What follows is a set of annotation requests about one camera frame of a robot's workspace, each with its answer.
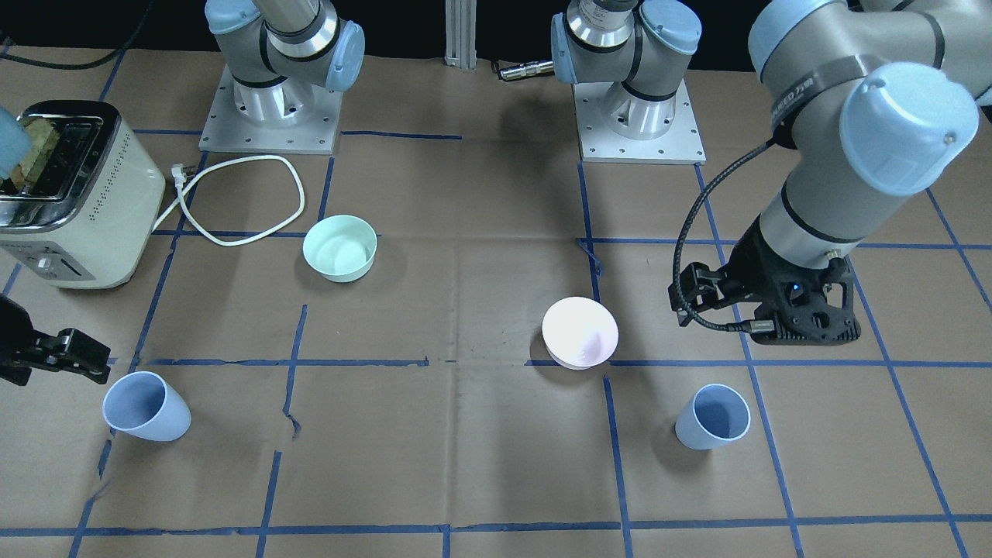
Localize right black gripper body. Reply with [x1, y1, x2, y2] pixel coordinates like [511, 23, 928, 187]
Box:
[1, 295, 40, 386]

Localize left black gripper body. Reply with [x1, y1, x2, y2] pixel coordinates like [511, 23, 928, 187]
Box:
[667, 262, 757, 326]

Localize light blue cup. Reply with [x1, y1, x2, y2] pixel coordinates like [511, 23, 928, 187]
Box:
[674, 384, 752, 451]
[102, 371, 191, 442]

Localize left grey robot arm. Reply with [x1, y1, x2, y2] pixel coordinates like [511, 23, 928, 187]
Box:
[550, 1, 990, 345]

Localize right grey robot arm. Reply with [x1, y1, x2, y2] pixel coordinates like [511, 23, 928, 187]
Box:
[2, 1, 366, 289]

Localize pink bowl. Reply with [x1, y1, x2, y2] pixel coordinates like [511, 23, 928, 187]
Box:
[541, 297, 619, 370]

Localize cream toaster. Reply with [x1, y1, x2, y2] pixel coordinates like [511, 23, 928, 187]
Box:
[1, 100, 164, 289]

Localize toast slice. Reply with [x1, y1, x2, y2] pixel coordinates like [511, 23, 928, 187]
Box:
[11, 117, 61, 195]

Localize mint green bowl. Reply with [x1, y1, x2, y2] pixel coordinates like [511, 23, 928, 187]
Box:
[302, 215, 378, 283]

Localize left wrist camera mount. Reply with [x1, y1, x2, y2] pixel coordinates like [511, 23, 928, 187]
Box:
[719, 220, 861, 346]

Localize white power cable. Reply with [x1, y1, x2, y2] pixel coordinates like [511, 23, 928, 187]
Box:
[151, 155, 306, 247]

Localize aluminium frame post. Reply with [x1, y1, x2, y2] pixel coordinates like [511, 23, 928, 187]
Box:
[443, 0, 477, 73]

